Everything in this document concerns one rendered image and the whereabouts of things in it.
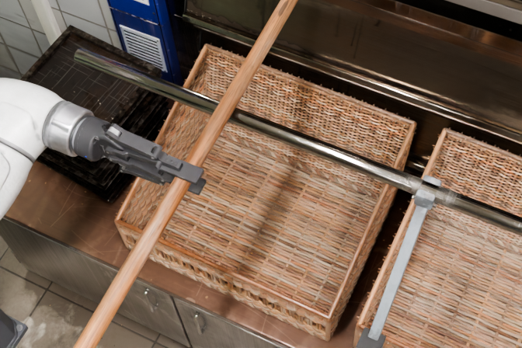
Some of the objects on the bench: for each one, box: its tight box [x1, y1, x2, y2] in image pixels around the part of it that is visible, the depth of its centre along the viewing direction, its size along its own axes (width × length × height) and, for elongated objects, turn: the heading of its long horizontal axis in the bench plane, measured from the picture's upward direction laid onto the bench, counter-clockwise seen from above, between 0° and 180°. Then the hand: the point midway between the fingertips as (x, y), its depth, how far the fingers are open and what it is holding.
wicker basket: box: [353, 127, 522, 348], centre depth 176 cm, size 49×56×28 cm
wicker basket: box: [114, 43, 417, 342], centre depth 191 cm, size 49×56×28 cm
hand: (183, 175), depth 139 cm, fingers closed on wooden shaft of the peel, 3 cm apart
